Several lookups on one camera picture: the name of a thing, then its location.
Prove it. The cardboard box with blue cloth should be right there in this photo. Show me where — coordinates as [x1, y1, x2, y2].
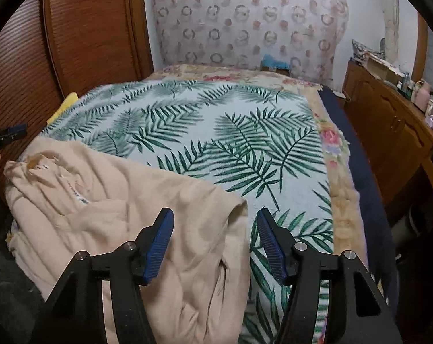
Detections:
[260, 54, 292, 77]

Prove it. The pink thermos bottle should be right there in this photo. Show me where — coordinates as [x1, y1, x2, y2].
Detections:
[413, 81, 432, 113]

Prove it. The ring patterned wall curtain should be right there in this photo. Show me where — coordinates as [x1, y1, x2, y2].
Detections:
[150, 0, 349, 83]

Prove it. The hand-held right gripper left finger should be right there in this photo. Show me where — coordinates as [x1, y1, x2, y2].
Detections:
[30, 207, 175, 344]

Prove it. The leaf print blanket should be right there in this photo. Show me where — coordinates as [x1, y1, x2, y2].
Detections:
[37, 79, 337, 344]

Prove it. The wooden louvered wardrobe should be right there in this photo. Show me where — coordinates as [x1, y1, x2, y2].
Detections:
[0, 0, 154, 201]

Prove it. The peach printed t-shirt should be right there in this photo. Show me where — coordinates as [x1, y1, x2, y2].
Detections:
[3, 137, 253, 344]

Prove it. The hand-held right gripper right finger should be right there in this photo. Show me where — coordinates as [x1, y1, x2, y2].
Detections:
[256, 208, 403, 344]

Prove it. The beige tied curtain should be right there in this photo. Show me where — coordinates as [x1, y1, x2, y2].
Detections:
[379, 0, 400, 61]

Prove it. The white cardboard box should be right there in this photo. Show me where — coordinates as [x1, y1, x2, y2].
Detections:
[366, 54, 400, 83]

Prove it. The yellow plush toy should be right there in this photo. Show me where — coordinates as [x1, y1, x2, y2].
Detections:
[46, 92, 79, 126]

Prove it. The folded patterned cloth stack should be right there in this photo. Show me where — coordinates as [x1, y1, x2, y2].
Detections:
[351, 39, 385, 61]

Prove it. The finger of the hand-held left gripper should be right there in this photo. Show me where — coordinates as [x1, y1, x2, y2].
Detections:
[0, 123, 28, 144]

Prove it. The wooden sideboard cabinet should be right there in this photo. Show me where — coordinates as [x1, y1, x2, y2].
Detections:
[342, 60, 433, 219]

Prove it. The navy bed mattress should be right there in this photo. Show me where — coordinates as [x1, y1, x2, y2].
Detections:
[317, 88, 400, 312]

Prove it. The person's dark grey clothing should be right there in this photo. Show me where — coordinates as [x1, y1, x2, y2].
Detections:
[0, 197, 50, 344]

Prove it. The floral quilt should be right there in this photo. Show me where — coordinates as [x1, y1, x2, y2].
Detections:
[145, 64, 385, 344]

